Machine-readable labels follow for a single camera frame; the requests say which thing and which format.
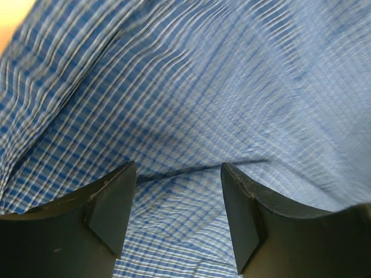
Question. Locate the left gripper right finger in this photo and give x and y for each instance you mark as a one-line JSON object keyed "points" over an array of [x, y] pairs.
{"points": [[275, 236]]}

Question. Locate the blue checkered long sleeve shirt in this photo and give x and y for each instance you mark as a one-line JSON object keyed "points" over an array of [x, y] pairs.
{"points": [[280, 89]]}

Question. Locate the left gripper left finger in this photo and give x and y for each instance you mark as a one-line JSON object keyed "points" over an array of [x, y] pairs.
{"points": [[78, 235]]}

